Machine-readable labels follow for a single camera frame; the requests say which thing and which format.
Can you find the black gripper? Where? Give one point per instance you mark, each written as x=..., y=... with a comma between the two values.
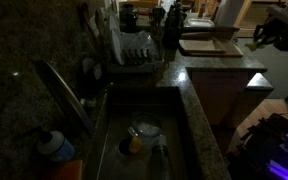
x=274, y=30

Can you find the large wooden cutting board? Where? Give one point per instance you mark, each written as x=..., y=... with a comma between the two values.
x=232, y=50

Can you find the small wooden cutting board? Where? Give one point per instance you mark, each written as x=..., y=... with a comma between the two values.
x=200, y=46

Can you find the white paper towel roll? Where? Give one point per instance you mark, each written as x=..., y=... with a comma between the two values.
x=229, y=12

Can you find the metal tray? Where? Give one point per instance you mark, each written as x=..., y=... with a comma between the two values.
x=200, y=22

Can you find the wooden counter cabinet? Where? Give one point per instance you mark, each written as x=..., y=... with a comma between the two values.
x=219, y=96

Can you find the black knife block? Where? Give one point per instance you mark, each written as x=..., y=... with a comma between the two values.
x=173, y=24

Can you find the dark utensil holder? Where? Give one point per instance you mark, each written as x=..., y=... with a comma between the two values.
x=157, y=15

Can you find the dark cart with purple lights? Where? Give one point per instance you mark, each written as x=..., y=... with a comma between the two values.
x=271, y=148

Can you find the clear plastic container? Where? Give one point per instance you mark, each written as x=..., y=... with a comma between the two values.
x=137, y=40

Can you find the white dish rack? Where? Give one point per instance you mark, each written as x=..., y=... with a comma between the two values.
x=135, y=63

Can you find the dark jar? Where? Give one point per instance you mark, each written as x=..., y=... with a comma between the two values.
x=128, y=16

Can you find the large white plate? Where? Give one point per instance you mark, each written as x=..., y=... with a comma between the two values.
x=117, y=46

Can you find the small white plate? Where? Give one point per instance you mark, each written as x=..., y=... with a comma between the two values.
x=113, y=23

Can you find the dark bottle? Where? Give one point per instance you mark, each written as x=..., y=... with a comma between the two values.
x=161, y=156

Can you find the small yellow sink item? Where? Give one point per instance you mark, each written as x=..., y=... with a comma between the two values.
x=135, y=145

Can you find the white cup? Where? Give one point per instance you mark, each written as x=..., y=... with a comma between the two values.
x=88, y=65

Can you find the metal faucet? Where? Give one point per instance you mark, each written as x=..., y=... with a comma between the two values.
x=67, y=96

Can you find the white soap dispenser bottle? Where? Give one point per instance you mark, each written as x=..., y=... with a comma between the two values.
x=56, y=146

